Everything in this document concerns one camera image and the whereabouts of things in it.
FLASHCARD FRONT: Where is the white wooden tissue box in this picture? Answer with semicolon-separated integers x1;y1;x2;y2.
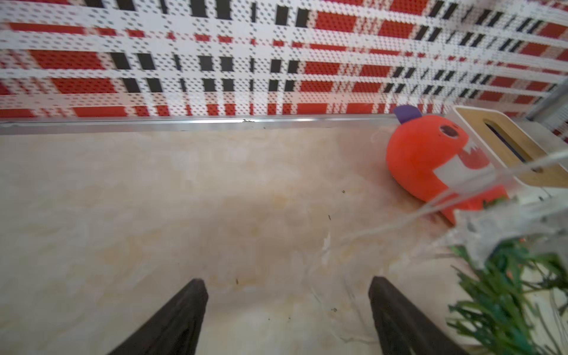
447;106;567;203

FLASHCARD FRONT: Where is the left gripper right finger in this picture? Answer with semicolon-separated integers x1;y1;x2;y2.
368;276;467;354

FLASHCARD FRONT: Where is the red shark plush toy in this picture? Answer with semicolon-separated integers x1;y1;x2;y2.
386;105;496;203

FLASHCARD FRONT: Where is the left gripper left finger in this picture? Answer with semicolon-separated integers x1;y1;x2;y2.
110;278;209;354

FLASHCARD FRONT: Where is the small christmas tree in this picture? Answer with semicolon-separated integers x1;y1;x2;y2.
447;235;567;354

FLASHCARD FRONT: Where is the clear star string light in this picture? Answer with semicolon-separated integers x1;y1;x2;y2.
335;149;567;267

